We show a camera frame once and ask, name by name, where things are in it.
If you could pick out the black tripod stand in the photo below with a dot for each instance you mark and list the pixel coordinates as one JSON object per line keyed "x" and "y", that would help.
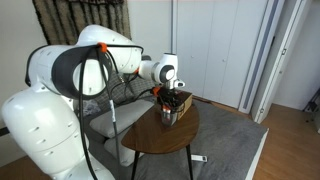
{"x": 313, "y": 105}

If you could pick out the white wardrobe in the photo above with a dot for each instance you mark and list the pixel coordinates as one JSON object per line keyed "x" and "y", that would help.
{"x": 206, "y": 50}

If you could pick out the grey plaid pillow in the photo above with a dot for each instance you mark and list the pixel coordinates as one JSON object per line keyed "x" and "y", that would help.
{"x": 133, "y": 85}

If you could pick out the brown cardboard box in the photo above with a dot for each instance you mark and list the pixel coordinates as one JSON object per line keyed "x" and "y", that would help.
{"x": 186, "y": 105}

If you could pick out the dark wooden side table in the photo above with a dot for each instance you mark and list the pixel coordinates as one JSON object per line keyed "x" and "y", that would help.
{"x": 156, "y": 136}

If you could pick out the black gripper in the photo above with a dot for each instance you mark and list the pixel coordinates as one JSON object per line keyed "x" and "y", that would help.
{"x": 170, "y": 97}

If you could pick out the brown shaggy wall hanging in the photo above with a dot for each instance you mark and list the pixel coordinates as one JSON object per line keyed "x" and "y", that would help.
{"x": 60, "y": 20}

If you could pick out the white remote control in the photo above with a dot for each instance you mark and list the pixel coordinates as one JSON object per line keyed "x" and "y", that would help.
{"x": 199, "y": 158}

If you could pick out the long light grey pillow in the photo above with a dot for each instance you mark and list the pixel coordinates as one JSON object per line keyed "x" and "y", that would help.
{"x": 126, "y": 115}
{"x": 125, "y": 151}

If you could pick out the white door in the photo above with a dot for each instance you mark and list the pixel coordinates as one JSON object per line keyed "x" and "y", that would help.
{"x": 281, "y": 63}

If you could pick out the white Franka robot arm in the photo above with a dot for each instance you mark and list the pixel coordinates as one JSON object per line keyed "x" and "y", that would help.
{"x": 50, "y": 116}

